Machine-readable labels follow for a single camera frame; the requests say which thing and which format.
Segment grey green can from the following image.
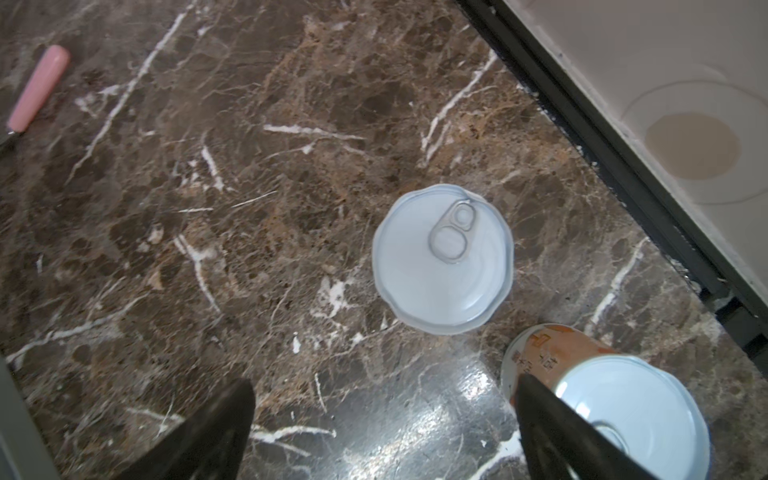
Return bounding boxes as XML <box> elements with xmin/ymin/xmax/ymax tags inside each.
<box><xmin>372</xmin><ymin>184</ymin><xmax>514</xmax><ymax>335</ymax></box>

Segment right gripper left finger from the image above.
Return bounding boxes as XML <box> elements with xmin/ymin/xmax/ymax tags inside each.
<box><xmin>115</xmin><ymin>379</ymin><xmax>255</xmax><ymax>479</ymax></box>

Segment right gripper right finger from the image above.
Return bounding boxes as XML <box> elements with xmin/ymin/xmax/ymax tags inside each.
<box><xmin>514</xmin><ymin>374</ymin><xmax>653</xmax><ymax>480</ymax></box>

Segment brown can right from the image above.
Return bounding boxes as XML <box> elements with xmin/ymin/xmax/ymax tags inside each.
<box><xmin>500</xmin><ymin>323</ymin><xmax>711</xmax><ymax>479</ymax></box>

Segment pink handled tool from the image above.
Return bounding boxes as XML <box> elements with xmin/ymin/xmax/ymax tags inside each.
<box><xmin>1</xmin><ymin>45</ymin><xmax>71</xmax><ymax>153</ymax></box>

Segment grey metal cabinet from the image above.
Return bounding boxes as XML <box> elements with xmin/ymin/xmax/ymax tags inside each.
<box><xmin>1</xmin><ymin>359</ymin><xmax>60</xmax><ymax>479</ymax></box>

